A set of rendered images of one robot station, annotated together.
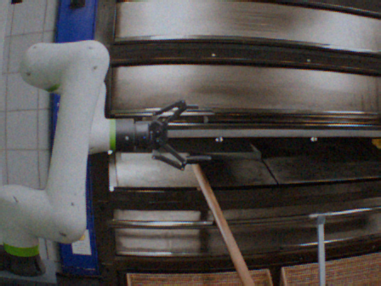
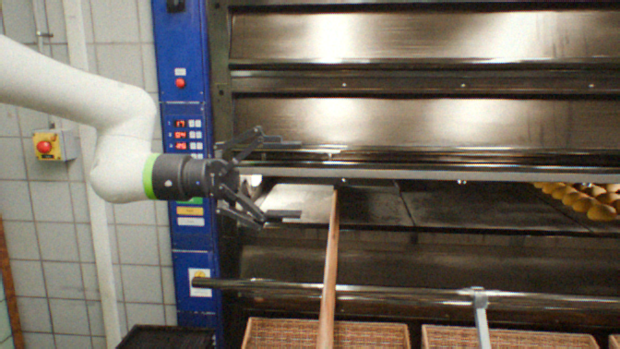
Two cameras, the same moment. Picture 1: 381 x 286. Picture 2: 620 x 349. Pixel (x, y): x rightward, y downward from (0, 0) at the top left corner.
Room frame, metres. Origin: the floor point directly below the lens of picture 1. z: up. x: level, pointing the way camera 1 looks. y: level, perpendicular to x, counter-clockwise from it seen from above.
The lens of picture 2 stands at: (2.03, -0.21, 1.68)
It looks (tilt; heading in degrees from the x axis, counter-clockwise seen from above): 13 degrees down; 11
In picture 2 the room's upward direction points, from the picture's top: straight up
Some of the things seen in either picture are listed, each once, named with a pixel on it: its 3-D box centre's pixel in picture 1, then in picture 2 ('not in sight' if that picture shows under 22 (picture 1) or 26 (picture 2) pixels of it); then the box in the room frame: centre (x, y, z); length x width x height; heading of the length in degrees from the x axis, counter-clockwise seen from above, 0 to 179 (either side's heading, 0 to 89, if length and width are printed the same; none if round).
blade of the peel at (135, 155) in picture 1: (187, 146); (338, 178); (3.96, 0.01, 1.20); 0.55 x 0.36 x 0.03; 96
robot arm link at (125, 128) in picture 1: (125, 134); (178, 176); (2.74, 0.18, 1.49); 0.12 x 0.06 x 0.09; 5
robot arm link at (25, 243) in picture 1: (19, 220); not in sight; (2.22, 0.46, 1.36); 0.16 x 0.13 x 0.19; 72
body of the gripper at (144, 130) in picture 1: (150, 134); (214, 178); (2.74, 0.11, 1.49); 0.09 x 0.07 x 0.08; 95
